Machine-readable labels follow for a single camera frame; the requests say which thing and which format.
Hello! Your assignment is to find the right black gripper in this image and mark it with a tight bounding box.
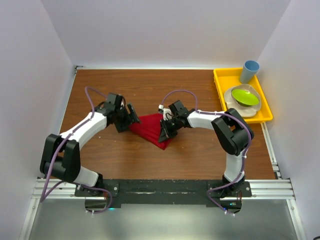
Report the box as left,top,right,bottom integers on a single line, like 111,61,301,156
159,118,182,145

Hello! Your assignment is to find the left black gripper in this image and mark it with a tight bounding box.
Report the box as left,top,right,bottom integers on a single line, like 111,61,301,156
114,102,141,133

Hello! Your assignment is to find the red cloth napkin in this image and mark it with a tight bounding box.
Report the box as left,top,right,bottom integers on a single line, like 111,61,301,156
129,113,171,150

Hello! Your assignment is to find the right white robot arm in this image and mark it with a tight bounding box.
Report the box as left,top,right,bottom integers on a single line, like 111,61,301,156
158,100,254,197

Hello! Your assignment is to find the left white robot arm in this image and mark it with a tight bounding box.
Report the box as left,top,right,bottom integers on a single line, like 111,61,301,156
39,93,140,196

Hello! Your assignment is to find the white plate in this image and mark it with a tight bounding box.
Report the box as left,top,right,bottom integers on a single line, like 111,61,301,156
224,84,262,118

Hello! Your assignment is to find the yellow plastic tray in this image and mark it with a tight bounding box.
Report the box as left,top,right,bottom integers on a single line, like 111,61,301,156
213,67,273,124

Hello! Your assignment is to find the green bowl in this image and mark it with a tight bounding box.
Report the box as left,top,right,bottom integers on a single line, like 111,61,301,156
231,89,260,107

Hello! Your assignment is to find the blue plastic cup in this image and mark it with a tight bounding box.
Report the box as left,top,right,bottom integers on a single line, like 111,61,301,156
239,60,260,84

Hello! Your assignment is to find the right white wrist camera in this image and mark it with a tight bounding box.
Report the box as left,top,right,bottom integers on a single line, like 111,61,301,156
158,104,173,121

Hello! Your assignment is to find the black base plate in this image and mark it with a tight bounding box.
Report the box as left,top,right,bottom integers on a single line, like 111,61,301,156
74,178,252,210

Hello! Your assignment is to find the aluminium frame rail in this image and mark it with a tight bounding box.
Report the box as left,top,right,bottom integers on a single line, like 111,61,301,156
31,179,296,200

